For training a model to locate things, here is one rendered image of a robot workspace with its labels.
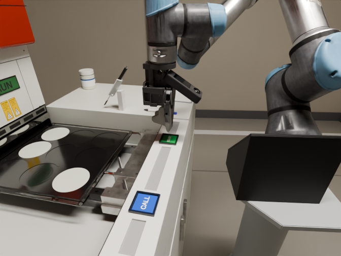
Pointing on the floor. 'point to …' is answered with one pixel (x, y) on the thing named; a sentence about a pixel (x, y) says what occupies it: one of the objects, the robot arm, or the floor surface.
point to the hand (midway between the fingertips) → (170, 128)
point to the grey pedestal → (283, 223)
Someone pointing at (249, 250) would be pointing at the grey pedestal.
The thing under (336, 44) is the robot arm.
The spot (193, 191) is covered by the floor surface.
